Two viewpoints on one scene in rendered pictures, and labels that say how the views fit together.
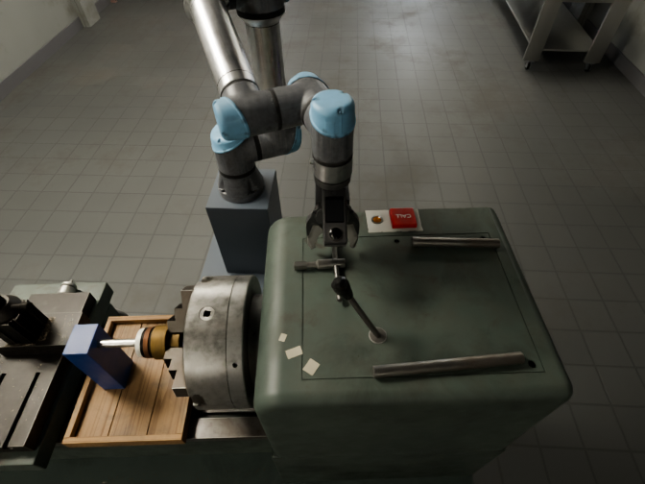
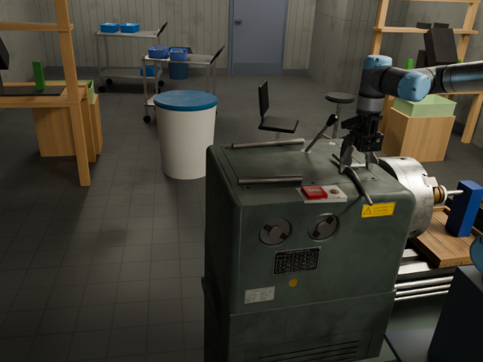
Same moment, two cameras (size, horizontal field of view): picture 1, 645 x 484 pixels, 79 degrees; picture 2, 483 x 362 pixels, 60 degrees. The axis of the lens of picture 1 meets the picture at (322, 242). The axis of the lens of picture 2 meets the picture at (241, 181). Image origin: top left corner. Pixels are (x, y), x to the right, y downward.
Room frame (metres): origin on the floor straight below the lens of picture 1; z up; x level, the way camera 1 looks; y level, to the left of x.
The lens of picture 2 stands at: (1.66, -0.68, 1.82)
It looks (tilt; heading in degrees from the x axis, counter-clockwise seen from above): 26 degrees down; 165
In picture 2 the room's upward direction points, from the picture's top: 3 degrees clockwise
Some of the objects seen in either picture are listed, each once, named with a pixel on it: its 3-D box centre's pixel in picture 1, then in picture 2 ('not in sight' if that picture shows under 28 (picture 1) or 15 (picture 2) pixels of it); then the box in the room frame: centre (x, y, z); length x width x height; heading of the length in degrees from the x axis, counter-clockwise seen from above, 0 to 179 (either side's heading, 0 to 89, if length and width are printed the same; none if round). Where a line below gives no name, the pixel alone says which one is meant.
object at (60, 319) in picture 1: (42, 333); not in sight; (0.52, 0.78, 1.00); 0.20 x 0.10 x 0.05; 90
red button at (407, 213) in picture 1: (402, 218); (314, 193); (0.68, -0.20, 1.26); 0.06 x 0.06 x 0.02; 0
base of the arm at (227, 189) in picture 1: (239, 176); not in sight; (0.99, 0.26, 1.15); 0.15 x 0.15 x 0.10
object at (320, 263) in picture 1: (319, 264); (356, 166); (0.53, 0.01, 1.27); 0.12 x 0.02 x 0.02; 92
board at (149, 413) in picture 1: (143, 374); (442, 233); (0.45, 0.52, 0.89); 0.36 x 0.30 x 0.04; 0
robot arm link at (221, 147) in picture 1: (234, 145); not in sight; (0.99, 0.26, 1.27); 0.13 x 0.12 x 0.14; 110
